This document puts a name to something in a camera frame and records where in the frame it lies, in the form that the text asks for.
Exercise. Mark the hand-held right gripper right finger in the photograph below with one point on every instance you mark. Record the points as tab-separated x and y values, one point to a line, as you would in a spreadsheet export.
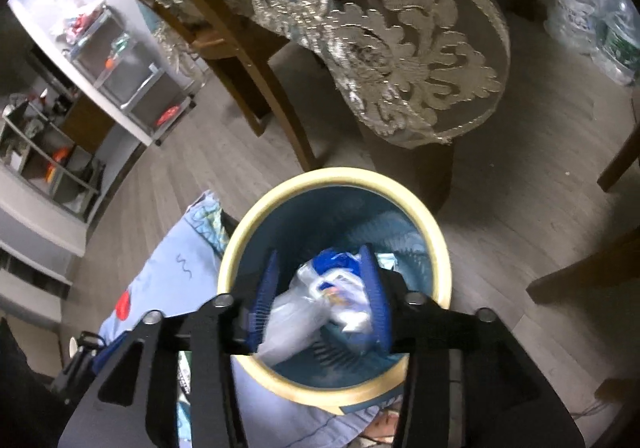
375	298

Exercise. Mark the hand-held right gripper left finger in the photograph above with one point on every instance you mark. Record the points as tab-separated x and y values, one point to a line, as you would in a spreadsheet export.
265	298

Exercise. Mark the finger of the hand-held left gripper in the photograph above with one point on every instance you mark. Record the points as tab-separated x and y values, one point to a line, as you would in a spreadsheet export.
100	354

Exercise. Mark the blue silver snack bag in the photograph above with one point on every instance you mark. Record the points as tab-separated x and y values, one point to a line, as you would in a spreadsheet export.
330	278

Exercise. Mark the blue bin with yellow rim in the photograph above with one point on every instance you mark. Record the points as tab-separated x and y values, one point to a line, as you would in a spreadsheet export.
325	176

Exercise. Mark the light blue cushion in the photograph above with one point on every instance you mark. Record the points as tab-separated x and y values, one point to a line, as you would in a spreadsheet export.
165	288

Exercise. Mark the person's foot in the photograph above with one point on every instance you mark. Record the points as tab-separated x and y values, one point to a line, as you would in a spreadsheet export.
382	425

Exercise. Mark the grey metal shelf rack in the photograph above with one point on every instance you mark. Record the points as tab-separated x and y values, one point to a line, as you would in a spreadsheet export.
65	188

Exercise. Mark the wooden chair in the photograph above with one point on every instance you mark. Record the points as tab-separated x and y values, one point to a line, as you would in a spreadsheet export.
270	93
575	278

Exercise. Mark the red plastic bag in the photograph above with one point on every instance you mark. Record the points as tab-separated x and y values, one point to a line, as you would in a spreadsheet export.
167	115

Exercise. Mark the wooden kitchen cabinet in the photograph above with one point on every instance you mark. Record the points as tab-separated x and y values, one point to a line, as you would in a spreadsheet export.
87	123

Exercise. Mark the blue lace tablecloth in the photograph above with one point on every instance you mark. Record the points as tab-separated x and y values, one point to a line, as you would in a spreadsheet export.
400	28

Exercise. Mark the white metal shelf rack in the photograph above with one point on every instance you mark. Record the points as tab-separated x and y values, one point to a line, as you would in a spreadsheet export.
100	53

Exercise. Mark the green label water bottle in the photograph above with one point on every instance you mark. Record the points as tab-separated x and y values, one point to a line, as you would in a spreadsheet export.
620	43

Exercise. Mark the clear water bottle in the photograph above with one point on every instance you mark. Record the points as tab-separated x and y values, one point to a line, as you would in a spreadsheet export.
575	3

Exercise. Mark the wooden table pedestal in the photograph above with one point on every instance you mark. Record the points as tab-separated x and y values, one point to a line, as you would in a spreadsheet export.
410	178

